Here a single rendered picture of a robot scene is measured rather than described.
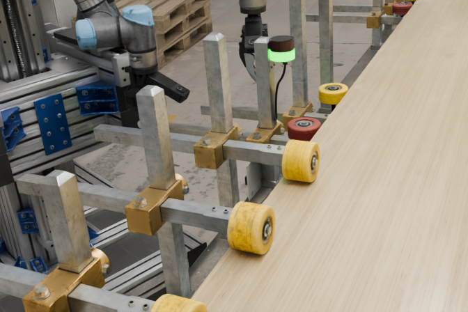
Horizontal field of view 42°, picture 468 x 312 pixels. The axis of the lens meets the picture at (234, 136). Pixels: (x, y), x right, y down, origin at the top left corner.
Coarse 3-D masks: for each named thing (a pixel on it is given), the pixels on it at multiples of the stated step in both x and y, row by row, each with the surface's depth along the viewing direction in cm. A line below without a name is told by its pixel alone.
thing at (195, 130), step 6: (174, 126) 161; (180, 126) 161; (186, 126) 161; (192, 126) 160; (198, 126) 160; (174, 132) 161; (180, 132) 160; (186, 132) 159; (192, 132) 158; (198, 132) 158; (204, 132) 157; (246, 132) 154; (246, 138) 152; (276, 138) 150; (282, 138) 149; (288, 138) 149; (276, 144) 149; (282, 144) 148
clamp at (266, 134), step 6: (258, 126) 154; (276, 126) 154; (282, 126) 157; (252, 132) 151; (264, 132) 151; (270, 132) 150; (276, 132) 153; (282, 132) 156; (252, 138) 148; (264, 138) 148; (270, 138) 150
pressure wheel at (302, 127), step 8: (296, 120) 147; (304, 120) 145; (312, 120) 146; (288, 128) 144; (296, 128) 143; (304, 128) 142; (312, 128) 142; (288, 136) 145; (296, 136) 143; (304, 136) 142; (312, 136) 142
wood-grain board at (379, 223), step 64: (448, 0) 248; (384, 64) 182; (448, 64) 177; (320, 128) 143; (384, 128) 140; (448, 128) 138; (320, 192) 116; (384, 192) 114; (448, 192) 112; (256, 256) 99; (320, 256) 98; (384, 256) 96; (448, 256) 95
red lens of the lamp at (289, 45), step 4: (292, 40) 141; (272, 44) 141; (276, 44) 141; (280, 44) 140; (284, 44) 140; (288, 44) 141; (292, 44) 142; (272, 48) 142; (276, 48) 141; (280, 48) 141; (284, 48) 141; (288, 48) 141; (292, 48) 142
